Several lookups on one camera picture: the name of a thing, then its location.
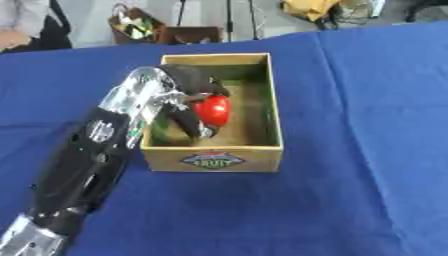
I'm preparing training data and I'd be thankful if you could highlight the red toy fruit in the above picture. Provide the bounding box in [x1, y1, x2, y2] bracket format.
[192, 95, 233, 128]

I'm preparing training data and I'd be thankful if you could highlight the yellow bag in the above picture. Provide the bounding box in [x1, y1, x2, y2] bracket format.
[278, 0, 347, 30]

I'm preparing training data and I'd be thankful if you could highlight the black tripod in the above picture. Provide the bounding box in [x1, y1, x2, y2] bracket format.
[175, 0, 263, 43]

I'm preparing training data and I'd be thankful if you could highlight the brown open bag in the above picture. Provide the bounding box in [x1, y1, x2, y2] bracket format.
[106, 7, 224, 46]

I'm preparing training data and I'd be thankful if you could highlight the tan cardboard box green inside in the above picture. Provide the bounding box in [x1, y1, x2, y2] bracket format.
[140, 52, 286, 173]

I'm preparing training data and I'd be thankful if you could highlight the person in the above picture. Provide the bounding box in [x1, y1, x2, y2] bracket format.
[0, 0, 74, 53]

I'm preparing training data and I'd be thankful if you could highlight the black chair base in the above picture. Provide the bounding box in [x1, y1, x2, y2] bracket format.
[404, 0, 448, 23]

